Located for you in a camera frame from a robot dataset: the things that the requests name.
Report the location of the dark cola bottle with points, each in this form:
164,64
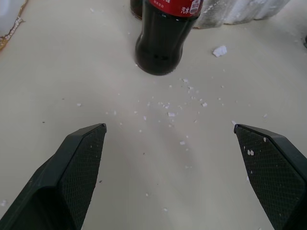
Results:
136,8

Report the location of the cola bottle with red label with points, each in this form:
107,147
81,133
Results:
163,40

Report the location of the large white foam crumb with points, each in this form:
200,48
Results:
220,51

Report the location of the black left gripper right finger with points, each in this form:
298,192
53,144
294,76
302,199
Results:
273,172

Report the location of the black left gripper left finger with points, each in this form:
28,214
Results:
72,172

